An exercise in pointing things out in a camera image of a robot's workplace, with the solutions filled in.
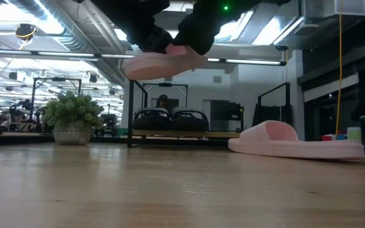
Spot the yellow cable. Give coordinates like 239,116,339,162
334,0,344,140

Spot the black aluminium table frame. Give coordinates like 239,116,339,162
0,131,365,158

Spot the black ceiling spotlight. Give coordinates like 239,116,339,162
14,23,38,41

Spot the pink foam slide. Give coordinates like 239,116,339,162
121,43,209,82
227,120,365,160

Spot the black metal wooden shoe shelf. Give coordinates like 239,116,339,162
126,79,291,149

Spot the black foam slide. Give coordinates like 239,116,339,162
170,106,210,132
132,107,172,131

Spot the black background rig frame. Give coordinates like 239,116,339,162
32,77,82,111
142,82,189,108

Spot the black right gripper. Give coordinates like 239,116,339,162
172,0,262,56

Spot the white ceiling duct box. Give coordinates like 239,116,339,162
302,0,365,18

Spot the green plant in patterned pot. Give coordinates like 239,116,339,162
42,91,105,146

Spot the long ceiling light bar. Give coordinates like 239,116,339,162
0,49,287,67

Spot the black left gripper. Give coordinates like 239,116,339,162
90,0,174,54

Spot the green white canister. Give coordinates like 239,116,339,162
347,127,362,143

